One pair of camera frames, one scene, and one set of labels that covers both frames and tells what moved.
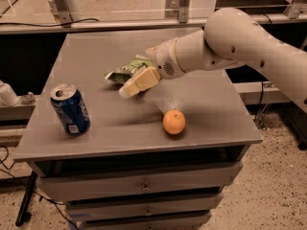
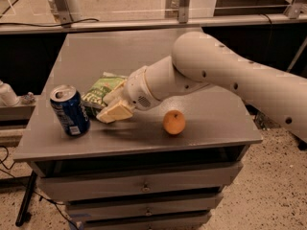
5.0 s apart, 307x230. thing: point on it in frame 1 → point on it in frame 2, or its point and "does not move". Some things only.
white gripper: (164, 60) → (138, 91)
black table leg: (23, 211) does not move
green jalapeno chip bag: (124, 73) → (94, 100)
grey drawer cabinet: (128, 148) does not move
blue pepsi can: (70, 108) does not move
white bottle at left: (8, 96) does not move
